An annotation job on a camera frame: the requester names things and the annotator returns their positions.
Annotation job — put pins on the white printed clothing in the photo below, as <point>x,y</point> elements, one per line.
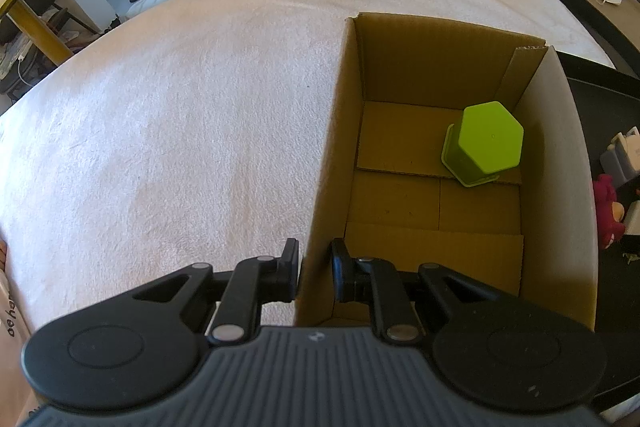
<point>10,307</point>

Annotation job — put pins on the green hexagonal cup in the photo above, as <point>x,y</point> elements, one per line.
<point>487,142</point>

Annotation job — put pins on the yellow table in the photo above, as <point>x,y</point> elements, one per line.
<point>27,17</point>

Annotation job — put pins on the cardboard box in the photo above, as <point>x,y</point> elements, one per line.
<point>395,57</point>

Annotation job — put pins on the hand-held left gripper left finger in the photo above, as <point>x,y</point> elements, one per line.
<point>287,274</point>

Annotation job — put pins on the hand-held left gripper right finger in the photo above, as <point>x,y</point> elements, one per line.
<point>342,274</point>

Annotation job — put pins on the black chair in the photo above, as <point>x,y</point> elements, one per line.
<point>55,14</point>

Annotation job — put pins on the grey white toy block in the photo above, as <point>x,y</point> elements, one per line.
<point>620,159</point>

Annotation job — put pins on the black tray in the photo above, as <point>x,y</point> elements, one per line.
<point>617,307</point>

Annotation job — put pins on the pink plush bear toy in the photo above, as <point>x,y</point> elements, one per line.
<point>606,207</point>

